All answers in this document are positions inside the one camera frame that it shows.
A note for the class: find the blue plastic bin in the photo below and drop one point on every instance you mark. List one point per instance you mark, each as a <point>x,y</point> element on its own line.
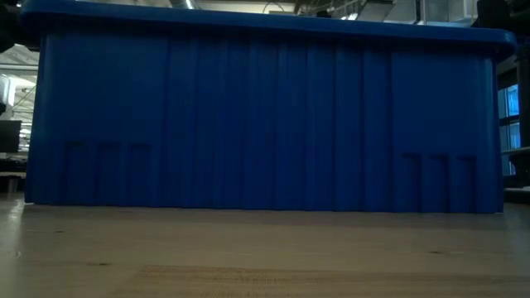
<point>265,124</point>

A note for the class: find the blue-lit window panes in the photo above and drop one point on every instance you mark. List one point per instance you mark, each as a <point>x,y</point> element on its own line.
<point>512,103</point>

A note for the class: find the black monitor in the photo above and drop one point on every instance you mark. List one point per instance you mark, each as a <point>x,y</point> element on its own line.
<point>9,136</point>

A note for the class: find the silver ceiling duct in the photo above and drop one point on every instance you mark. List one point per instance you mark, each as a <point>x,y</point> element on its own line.
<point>184,3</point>

